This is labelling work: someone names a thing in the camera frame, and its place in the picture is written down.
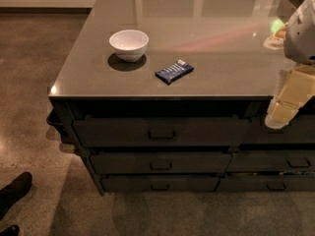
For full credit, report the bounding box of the white ceramic bowl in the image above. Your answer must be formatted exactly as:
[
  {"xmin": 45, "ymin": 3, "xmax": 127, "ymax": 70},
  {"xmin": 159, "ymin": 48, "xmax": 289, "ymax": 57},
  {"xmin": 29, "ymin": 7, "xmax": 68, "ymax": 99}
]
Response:
[{"xmin": 109, "ymin": 29, "xmax": 149, "ymax": 62}]

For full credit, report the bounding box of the dark grey drawer cabinet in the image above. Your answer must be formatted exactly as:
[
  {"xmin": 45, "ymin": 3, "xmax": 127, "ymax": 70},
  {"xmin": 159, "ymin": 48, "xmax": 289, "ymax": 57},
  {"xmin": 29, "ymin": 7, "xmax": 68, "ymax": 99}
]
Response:
[{"xmin": 49, "ymin": 0, "xmax": 315, "ymax": 193}]

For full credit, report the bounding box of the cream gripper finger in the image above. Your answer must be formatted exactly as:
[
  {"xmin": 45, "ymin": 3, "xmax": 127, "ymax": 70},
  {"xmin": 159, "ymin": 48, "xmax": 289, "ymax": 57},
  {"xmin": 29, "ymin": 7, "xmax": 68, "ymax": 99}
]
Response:
[
  {"xmin": 264, "ymin": 24, "xmax": 287, "ymax": 50},
  {"xmin": 265, "ymin": 65, "xmax": 315, "ymax": 129}
]

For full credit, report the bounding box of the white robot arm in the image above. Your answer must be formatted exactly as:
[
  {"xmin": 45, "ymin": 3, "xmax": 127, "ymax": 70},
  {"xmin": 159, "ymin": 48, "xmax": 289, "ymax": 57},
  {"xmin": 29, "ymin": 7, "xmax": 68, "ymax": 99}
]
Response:
[{"xmin": 264, "ymin": 0, "xmax": 315, "ymax": 129}]

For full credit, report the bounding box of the blue snack packet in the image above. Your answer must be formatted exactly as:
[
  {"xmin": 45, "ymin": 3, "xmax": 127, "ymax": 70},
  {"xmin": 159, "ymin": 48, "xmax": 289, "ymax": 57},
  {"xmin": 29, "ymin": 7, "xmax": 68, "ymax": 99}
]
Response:
[{"xmin": 155, "ymin": 60, "xmax": 194, "ymax": 85}]

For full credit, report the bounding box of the black shoe lower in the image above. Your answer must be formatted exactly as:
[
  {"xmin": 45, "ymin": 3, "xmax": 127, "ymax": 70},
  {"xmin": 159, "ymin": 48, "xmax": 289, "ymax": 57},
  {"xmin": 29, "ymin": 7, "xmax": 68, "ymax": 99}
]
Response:
[{"xmin": 0, "ymin": 225, "xmax": 20, "ymax": 236}]

